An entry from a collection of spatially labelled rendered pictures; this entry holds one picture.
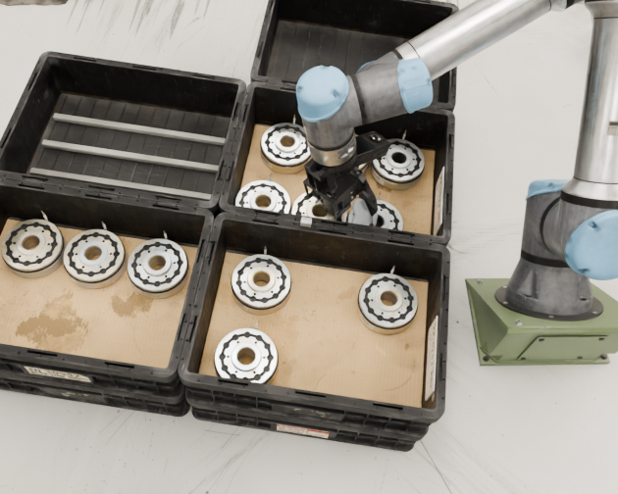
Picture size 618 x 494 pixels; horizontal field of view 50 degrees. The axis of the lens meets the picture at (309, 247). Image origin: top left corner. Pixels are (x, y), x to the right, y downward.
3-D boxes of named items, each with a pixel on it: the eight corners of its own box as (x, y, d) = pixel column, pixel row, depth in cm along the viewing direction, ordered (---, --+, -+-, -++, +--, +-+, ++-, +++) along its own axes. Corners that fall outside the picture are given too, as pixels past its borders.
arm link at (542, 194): (572, 241, 128) (582, 171, 124) (605, 263, 115) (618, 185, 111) (510, 241, 127) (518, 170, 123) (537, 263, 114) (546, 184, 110)
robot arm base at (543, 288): (579, 289, 131) (586, 240, 128) (601, 320, 116) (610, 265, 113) (499, 285, 132) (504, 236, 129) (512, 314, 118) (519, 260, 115)
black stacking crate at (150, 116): (248, 121, 138) (247, 82, 128) (219, 244, 124) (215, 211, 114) (59, 93, 139) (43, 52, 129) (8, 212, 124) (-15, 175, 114)
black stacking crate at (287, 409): (434, 278, 123) (449, 247, 113) (426, 439, 108) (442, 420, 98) (221, 246, 123) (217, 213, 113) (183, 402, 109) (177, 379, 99)
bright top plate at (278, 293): (293, 259, 118) (293, 257, 117) (287, 311, 113) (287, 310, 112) (235, 253, 118) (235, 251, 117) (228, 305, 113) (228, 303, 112)
